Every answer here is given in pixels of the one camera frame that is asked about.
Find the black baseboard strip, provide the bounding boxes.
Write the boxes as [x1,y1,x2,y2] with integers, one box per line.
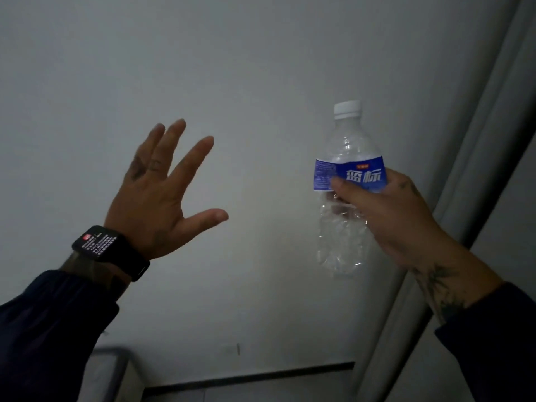
[142,362,356,399]

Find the grey curtain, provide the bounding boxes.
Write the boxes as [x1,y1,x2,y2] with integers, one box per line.
[347,0,536,402]

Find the clear plastic water bottle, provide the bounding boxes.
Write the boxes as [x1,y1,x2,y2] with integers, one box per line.
[313,100,388,276]

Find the person's right hand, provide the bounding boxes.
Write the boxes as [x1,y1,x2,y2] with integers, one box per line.
[329,167,461,271]

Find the person's right forearm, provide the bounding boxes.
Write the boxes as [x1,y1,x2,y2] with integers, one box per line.
[410,234,536,402]

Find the black smartwatch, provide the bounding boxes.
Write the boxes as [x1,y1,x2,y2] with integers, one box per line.
[71,224,151,283]

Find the person's left forearm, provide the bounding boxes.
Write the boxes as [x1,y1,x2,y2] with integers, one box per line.
[0,251,131,402]

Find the white cabinet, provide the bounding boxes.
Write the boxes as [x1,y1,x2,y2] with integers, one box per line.
[77,347,146,402]

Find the person's left hand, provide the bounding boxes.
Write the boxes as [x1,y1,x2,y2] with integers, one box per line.
[103,118,230,261]

